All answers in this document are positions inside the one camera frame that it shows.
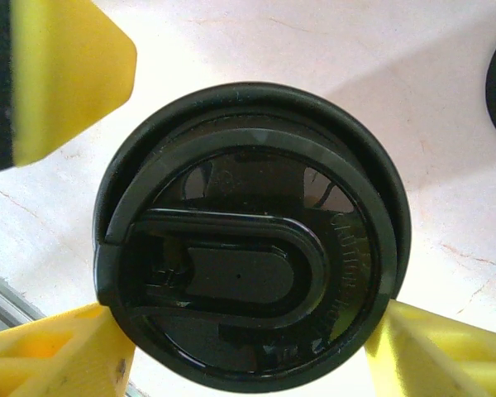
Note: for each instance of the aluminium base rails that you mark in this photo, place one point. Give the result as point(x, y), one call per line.
point(0, 297)

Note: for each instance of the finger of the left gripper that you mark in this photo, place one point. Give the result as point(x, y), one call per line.
point(66, 74)

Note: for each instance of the black plastic cup lid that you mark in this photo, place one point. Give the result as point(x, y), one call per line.
point(248, 273)

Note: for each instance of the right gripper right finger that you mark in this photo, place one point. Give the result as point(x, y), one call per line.
point(438, 360)

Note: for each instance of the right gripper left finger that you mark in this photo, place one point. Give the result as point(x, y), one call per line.
point(45, 360)

